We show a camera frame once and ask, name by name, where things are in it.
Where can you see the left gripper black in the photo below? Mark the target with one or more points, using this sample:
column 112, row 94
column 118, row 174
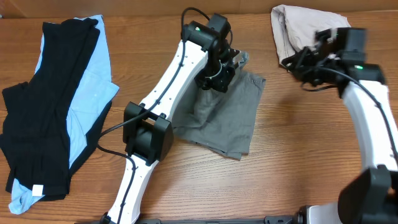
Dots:
column 222, row 83

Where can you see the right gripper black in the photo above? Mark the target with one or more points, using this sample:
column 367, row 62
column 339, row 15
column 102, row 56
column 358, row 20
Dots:
column 300, row 61

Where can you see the grey shorts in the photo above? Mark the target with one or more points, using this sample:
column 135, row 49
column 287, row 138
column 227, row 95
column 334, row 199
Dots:
column 222, row 122

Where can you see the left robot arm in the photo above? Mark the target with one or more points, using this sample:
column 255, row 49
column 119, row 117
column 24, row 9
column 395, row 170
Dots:
column 205, row 59

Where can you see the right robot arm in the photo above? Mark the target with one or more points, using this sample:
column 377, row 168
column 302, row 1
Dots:
column 339, row 61

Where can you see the beige folded trousers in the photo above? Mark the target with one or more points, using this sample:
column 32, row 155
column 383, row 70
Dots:
column 294, row 27

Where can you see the light blue shirt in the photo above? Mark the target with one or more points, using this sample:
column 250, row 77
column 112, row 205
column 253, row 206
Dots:
column 91, row 102

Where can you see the black garment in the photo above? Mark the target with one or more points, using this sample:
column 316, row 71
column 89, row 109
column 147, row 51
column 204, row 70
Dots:
column 34, row 135

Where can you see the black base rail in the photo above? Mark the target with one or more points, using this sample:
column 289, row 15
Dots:
column 286, row 219

